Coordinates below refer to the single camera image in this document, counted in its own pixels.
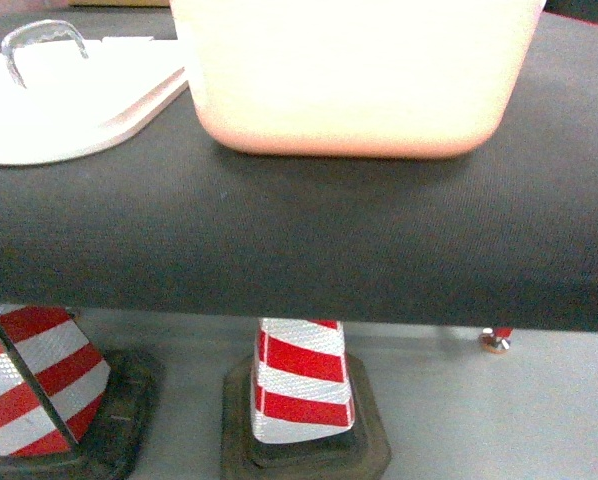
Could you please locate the white box lid with handle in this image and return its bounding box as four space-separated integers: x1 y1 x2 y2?
0 20 187 166

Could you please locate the black table mat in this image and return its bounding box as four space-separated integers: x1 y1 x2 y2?
0 13 598 332

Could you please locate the red white traffic cone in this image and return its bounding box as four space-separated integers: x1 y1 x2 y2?
0 305 160 479
220 318 391 479

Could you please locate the pink plastic storage box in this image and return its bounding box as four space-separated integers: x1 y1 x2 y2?
170 1 545 159

